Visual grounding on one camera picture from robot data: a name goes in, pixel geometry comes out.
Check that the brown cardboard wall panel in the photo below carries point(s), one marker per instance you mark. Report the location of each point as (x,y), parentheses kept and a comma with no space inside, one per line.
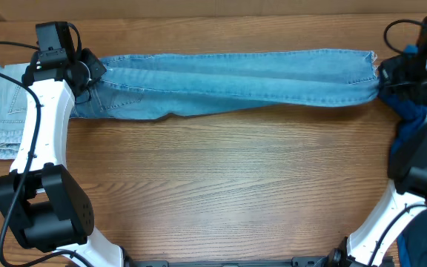
(66,10)

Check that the dark blue clothes pile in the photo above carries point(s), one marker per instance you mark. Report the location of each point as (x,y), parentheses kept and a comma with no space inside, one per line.
(412,242)

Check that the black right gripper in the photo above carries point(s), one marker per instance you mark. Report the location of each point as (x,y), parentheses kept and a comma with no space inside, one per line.
(386,77)

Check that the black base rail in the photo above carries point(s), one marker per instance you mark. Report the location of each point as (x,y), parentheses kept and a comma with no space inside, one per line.
(294,262)

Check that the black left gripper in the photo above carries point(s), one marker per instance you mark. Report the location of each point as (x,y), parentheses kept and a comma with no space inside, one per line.
(87,57)

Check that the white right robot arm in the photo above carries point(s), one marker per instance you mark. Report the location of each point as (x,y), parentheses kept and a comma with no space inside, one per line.
(404,199)

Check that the long blue denim jeans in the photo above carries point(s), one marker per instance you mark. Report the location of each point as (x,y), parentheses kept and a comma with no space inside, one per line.
(149,87)

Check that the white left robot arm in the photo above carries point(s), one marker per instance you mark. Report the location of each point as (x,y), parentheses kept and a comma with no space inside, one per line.
(42,204)

